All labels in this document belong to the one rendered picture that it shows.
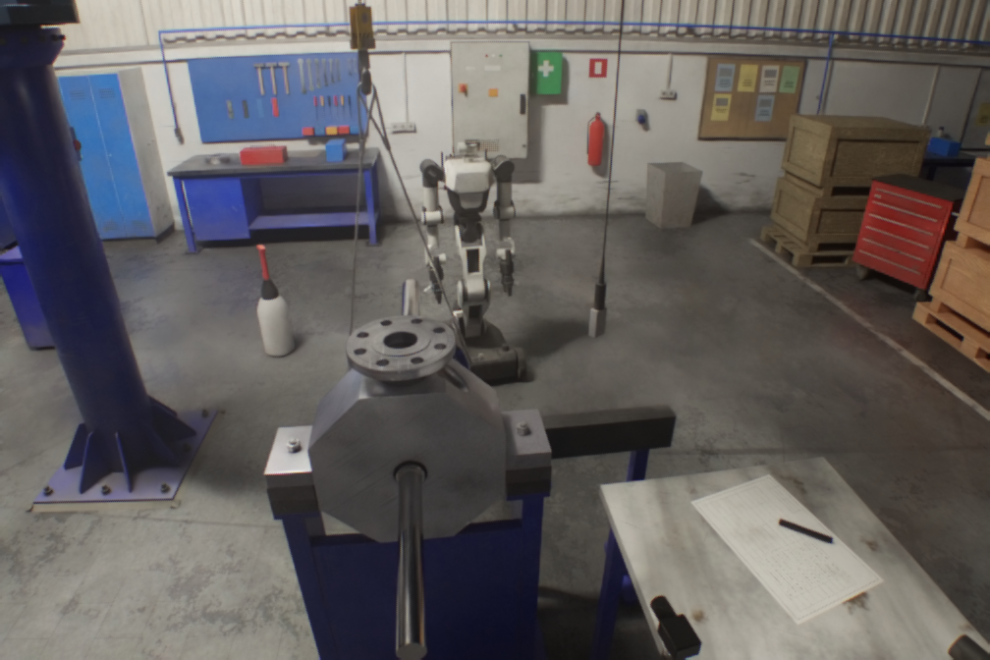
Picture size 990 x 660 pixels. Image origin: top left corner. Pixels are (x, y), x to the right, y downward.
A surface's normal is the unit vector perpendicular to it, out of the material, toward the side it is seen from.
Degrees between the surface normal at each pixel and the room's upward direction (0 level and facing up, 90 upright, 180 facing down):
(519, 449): 0
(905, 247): 90
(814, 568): 0
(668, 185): 93
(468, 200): 90
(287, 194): 90
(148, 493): 0
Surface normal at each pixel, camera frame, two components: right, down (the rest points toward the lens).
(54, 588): 0.00, -0.90
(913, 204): -0.90, 0.18
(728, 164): 0.10, 0.43
